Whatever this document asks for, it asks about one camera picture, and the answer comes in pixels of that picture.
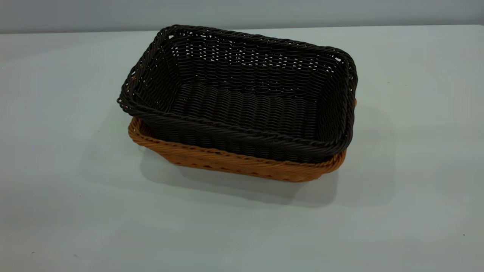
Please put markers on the orange wicker basket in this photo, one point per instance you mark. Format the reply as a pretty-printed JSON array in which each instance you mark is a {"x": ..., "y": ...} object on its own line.
[{"x": 234, "y": 164}]

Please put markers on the dark brown wicker basket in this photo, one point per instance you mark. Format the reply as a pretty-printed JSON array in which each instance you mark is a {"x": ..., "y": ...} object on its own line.
[{"x": 245, "y": 102}]

